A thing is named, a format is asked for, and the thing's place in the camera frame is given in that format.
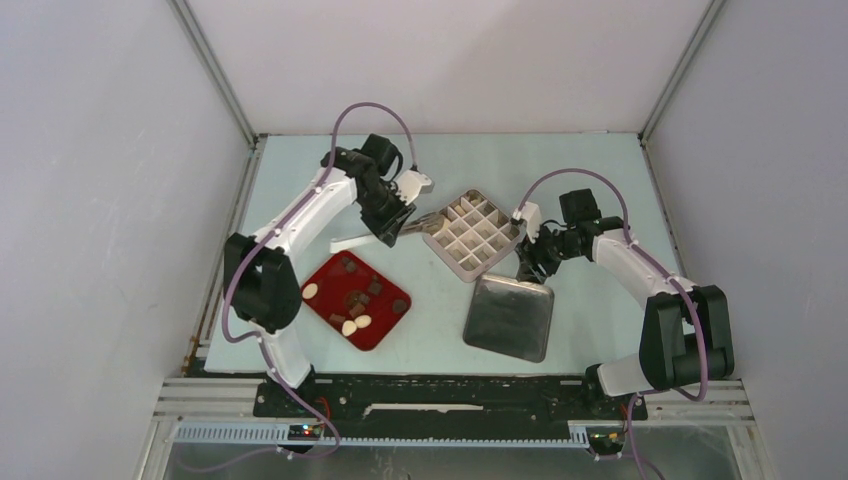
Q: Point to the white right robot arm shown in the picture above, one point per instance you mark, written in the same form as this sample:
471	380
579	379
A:
685	335

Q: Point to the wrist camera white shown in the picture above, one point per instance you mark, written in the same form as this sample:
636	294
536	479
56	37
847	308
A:
411	184
529	215

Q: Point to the red rectangular tray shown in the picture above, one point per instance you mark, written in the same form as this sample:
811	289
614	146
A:
343	281

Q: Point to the round dark chocolate piece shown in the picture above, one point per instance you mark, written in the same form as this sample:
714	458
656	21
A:
399	306

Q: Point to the white chocolate left edge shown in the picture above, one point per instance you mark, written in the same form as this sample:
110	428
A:
309	291

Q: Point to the brown bar chocolate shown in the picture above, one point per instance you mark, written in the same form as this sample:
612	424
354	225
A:
337	319

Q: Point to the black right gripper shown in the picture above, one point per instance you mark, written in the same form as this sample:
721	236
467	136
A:
531	256

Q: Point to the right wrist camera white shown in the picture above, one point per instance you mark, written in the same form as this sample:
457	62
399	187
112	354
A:
529	215

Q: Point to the pink tin with white dividers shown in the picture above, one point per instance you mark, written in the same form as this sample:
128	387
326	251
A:
476	237

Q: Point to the silver metal tin lid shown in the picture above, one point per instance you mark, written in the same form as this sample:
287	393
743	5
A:
510	317

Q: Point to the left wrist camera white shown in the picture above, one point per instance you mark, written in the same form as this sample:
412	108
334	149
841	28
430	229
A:
411	184

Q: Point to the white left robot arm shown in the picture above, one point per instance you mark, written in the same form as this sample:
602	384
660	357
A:
260	283

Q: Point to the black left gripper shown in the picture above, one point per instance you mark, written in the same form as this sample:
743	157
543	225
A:
387	229

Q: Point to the white oval chocolate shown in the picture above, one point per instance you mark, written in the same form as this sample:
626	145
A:
348	328
363	321

